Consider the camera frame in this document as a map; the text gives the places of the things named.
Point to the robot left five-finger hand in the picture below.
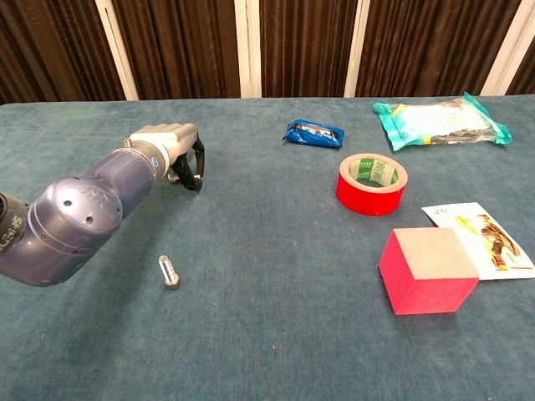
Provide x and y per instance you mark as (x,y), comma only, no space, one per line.
(175,140)

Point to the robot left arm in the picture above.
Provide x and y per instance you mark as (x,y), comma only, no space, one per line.
(83,217)

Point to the dark brown curtain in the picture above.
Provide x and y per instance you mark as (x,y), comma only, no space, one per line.
(188,42)

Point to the blue snack packet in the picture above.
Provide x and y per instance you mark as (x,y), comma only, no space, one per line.
(313,135)

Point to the teal velvet table cloth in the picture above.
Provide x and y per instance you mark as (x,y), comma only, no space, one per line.
(271,250)

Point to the red tape roll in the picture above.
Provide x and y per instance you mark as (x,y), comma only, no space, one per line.
(368,200)

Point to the teal wet wipes pack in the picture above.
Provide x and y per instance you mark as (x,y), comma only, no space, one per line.
(439,121)

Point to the red sponge cube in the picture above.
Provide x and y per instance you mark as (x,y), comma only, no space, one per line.
(426,284)

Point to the white printed card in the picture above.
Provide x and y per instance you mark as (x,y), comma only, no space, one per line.
(493,242)

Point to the white partition post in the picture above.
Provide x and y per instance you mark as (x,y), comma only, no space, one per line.
(117,50)
(356,50)
(507,46)
(247,50)

